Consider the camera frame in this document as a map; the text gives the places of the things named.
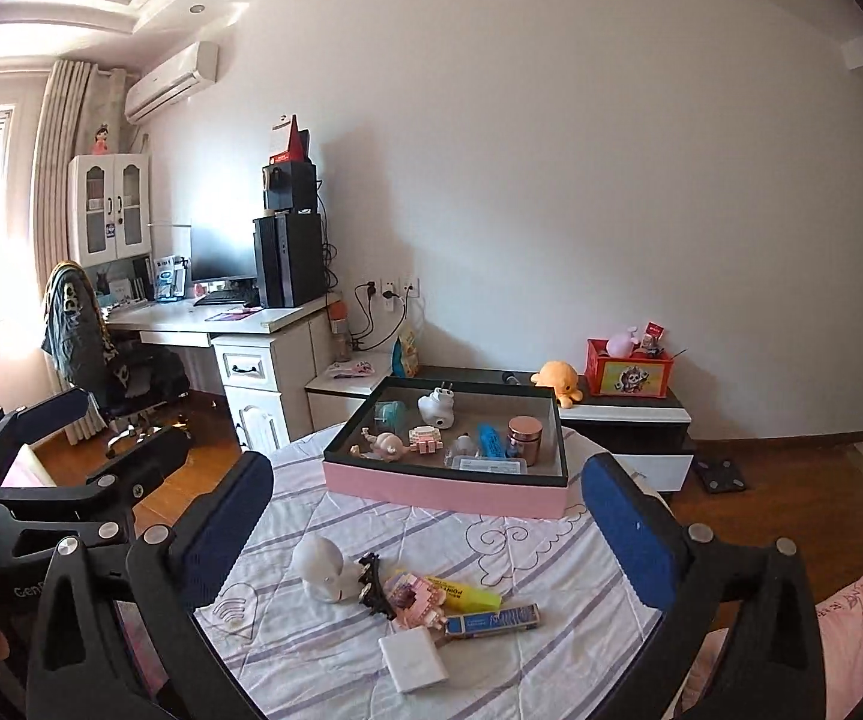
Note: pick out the clear plastic case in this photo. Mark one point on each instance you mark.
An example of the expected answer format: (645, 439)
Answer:
(493, 466)

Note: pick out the orange octopus plush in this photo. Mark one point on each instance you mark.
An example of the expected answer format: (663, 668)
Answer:
(563, 380)

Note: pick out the white computer desk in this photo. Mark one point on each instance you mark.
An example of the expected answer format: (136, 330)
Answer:
(264, 359)

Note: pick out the black computer tower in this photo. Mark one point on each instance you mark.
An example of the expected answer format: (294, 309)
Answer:
(290, 270)

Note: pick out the white charger cube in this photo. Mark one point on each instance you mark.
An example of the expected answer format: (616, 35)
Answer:
(412, 660)

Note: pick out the small doll figurine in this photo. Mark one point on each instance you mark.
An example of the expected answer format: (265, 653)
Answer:
(101, 140)

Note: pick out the black speaker box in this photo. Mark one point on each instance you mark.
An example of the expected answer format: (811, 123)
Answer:
(290, 186)

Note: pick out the red toy crate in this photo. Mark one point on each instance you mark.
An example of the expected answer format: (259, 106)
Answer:
(633, 377)

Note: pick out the yellow highlighter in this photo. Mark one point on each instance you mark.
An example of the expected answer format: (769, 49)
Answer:
(461, 598)

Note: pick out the black office chair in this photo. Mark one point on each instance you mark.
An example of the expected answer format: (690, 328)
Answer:
(126, 384)

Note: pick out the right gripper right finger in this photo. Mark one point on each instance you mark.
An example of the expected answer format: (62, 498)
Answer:
(771, 664)

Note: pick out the white air conditioner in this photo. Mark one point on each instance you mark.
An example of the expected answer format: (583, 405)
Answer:
(191, 70)

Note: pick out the black floor scale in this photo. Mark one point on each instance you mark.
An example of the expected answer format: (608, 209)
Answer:
(719, 476)

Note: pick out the pink plush toy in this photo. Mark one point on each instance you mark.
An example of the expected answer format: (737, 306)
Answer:
(623, 344)

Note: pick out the black keyboard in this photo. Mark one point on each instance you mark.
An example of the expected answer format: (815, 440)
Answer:
(235, 295)

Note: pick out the orange cap bottle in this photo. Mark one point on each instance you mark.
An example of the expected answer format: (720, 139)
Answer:
(342, 343)

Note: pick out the pink bed cover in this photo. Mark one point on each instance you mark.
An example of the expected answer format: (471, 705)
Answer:
(840, 620)

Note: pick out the white wall power sockets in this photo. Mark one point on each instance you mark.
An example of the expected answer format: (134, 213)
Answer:
(391, 294)

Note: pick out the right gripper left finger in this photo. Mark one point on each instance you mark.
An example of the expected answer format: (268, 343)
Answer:
(116, 635)

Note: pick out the black computer monitor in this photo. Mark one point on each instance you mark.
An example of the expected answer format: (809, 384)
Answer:
(222, 253)

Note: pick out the pink block toy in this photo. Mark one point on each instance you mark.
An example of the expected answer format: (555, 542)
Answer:
(417, 603)

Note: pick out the white round snail lamp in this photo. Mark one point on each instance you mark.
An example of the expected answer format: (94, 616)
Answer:
(325, 573)

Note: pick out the pink storage box tray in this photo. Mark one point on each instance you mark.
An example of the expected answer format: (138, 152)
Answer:
(525, 496)

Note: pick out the pink pig figurine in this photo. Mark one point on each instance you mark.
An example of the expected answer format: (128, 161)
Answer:
(387, 447)

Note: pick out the black hair clip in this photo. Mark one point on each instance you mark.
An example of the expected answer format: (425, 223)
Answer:
(372, 594)

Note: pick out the blue snack bag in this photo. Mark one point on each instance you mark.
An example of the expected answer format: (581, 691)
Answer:
(405, 360)

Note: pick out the striped white tablecloth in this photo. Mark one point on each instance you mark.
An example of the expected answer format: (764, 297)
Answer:
(342, 607)

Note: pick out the red paper bag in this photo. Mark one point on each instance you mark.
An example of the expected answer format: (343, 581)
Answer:
(288, 141)

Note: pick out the white plug night light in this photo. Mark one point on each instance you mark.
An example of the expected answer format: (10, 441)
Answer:
(437, 407)

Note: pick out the white glass door cabinet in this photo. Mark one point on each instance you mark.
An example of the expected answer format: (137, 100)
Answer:
(109, 206)

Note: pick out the blue rectangular box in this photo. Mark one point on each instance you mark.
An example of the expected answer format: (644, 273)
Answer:
(488, 623)

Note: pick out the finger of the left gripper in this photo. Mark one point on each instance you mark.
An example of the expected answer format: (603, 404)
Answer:
(32, 423)
(139, 464)

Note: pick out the blue small toy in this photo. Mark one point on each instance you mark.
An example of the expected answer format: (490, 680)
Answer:
(490, 442)

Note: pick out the rose gold round jar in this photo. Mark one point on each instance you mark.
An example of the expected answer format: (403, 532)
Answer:
(524, 437)

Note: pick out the low black white cabinet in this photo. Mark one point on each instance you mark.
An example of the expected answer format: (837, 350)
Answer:
(648, 435)

